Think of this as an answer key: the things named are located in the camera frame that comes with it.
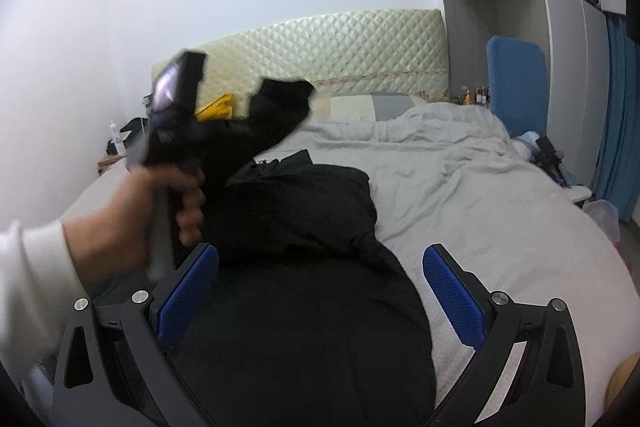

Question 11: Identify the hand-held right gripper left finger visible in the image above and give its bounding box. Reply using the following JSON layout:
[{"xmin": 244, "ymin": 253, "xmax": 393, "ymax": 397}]
[{"xmin": 51, "ymin": 242, "xmax": 220, "ymax": 427}]

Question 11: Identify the grey white pillow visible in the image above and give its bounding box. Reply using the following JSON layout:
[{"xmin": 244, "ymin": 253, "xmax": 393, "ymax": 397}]
[{"xmin": 309, "ymin": 92, "xmax": 426, "ymax": 125}]

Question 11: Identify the cream quilted headboard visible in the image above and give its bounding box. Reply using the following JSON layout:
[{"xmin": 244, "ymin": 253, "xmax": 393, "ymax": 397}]
[{"xmin": 151, "ymin": 9, "xmax": 449, "ymax": 120}]

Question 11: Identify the group of small bottles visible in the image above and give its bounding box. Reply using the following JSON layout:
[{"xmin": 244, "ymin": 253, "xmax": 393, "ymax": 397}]
[{"xmin": 452, "ymin": 84, "xmax": 492, "ymax": 108}]

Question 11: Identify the black jacket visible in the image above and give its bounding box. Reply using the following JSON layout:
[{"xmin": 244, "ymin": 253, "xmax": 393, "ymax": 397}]
[{"xmin": 170, "ymin": 78, "xmax": 437, "ymax": 427}]

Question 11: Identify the black bag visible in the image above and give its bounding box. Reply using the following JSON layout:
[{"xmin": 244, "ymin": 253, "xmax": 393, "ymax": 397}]
[{"xmin": 120, "ymin": 117, "xmax": 151, "ymax": 142}]

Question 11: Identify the person's left forearm white sleeve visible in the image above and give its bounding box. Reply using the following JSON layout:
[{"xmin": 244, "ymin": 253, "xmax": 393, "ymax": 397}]
[{"xmin": 0, "ymin": 219, "xmax": 90, "ymax": 408}]

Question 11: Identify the grey wardrobe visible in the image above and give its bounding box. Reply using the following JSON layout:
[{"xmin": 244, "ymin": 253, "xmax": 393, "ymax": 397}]
[{"xmin": 419, "ymin": 0, "xmax": 628, "ymax": 202}]

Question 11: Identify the white plastic bottle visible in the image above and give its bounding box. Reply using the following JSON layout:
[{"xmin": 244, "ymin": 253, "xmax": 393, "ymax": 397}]
[{"xmin": 108, "ymin": 121, "xmax": 127, "ymax": 156}]

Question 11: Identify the black device on bedside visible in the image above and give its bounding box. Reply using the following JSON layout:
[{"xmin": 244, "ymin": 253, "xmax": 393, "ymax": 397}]
[{"xmin": 532, "ymin": 134, "xmax": 566, "ymax": 180}]

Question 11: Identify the person's left hand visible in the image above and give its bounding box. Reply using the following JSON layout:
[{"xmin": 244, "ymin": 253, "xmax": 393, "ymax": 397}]
[{"xmin": 61, "ymin": 164, "xmax": 207, "ymax": 288}]

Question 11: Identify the blue padded board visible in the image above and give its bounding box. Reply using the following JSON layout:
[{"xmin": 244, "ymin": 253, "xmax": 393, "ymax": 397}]
[{"xmin": 486, "ymin": 35, "xmax": 552, "ymax": 138}]

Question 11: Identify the blue curtain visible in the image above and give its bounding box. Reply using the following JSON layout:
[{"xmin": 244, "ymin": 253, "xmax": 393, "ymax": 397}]
[{"xmin": 595, "ymin": 13, "xmax": 640, "ymax": 223}]

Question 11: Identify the wooden nightstand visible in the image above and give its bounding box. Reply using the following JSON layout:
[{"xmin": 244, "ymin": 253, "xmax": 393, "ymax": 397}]
[{"xmin": 97, "ymin": 154, "xmax": 132, "ymax": 178}]

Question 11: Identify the translucent plastic container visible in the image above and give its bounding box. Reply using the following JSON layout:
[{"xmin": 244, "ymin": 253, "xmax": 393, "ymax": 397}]
[{"xmin": 582, "ymin": 199, "xmax": 623, "ymax": 244}]

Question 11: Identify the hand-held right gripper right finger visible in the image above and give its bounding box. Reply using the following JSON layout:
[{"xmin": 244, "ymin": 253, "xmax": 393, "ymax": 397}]
[{"xmin": 422, "ymin": 244, "xmax": 586, "ymax": 427}]

